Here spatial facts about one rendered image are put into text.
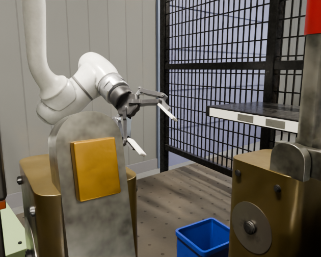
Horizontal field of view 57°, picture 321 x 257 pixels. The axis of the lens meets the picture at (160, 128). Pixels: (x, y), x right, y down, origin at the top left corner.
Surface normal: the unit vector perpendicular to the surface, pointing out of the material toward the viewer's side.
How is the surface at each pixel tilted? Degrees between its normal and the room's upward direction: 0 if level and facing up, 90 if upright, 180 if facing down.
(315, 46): 90
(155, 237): 0
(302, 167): 90
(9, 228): 2
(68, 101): 102
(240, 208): 90
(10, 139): 90
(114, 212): 78
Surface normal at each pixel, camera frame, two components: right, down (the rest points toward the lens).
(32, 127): 0.65, 0.15
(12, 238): 0.04, -0.98
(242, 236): -0.85, 0.11
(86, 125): 0.51, -0.04
